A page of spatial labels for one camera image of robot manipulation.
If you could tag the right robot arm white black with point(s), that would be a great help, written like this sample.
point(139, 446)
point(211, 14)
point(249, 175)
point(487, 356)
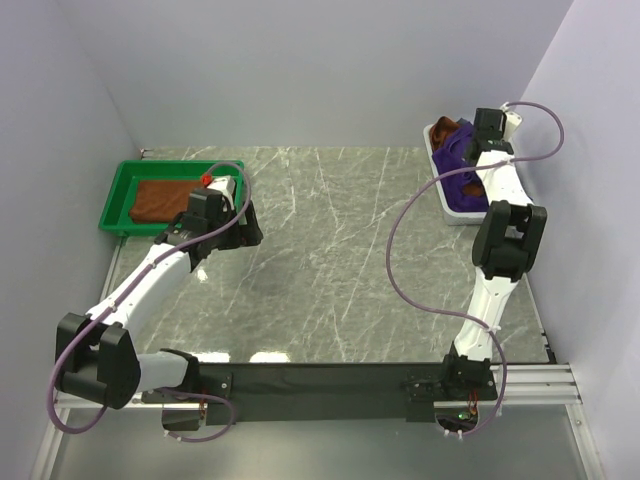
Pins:
point(504, 249)

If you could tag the white plastic basket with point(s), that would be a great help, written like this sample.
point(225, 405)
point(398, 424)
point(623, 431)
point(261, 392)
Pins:
point(450, 210)

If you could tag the brown towel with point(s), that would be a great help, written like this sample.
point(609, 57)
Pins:
point(160, 201)
point(448, 140)

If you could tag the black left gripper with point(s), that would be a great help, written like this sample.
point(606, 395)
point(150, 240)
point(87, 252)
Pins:
point(244, 235)

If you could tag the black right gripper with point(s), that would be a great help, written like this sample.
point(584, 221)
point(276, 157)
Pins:
point(501, 140)

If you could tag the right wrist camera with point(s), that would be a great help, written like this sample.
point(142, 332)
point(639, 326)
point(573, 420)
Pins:
point(512, 121)

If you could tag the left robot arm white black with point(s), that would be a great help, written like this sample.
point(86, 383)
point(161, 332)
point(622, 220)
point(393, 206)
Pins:
point(96, 359)

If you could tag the green plastic tray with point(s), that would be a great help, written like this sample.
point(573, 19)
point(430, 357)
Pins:
point(115, 217)

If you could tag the black base bar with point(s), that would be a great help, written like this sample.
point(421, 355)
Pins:
point(264, 392)

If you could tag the brown towel in basket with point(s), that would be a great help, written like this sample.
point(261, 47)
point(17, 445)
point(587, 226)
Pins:
point(448, 140)

